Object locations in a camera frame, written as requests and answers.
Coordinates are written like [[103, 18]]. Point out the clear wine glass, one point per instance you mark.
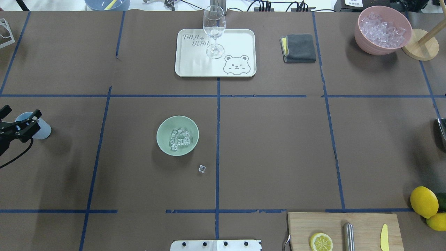
[[214, 25]]

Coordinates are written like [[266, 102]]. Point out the yellow plastic fork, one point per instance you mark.
[[110, 5]]

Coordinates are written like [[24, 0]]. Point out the ice cubes in green bowl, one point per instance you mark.
[[180, 138]]

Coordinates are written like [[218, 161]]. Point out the pink bowl with ice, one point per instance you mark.
[[381, 30]]

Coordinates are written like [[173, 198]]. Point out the green bowl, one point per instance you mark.
[[165, 129]]

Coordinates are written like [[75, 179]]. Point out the yellow plastic knife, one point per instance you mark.
[[384, 238]]

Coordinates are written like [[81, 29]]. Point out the stray ice cube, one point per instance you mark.
[[202, 169]]

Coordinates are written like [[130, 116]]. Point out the wooden round stand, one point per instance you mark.
[[423, 44]]

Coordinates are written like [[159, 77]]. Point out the wooden cutting board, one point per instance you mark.
[[366, 229]]

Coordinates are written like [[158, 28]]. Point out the cream bear tray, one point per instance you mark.
[[238, 59]]

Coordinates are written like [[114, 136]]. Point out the yellow lemon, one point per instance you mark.
[[437, 222], [424, 202]]

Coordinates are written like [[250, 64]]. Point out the light blue plastic cup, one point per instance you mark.
[[45, 128]]

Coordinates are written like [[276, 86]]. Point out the dark blue bowl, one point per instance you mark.
[[99, 5]]

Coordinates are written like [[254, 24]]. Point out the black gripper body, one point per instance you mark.
[[18, 130]]

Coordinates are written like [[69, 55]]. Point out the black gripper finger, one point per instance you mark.
[[28, 127], [4, 111]]

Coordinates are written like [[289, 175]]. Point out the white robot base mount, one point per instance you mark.
[[217, 245]]

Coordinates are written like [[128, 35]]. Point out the white wire cup rack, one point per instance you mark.
[[6, 34]]

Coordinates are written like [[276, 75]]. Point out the lemon half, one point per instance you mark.
[[321, 242]]

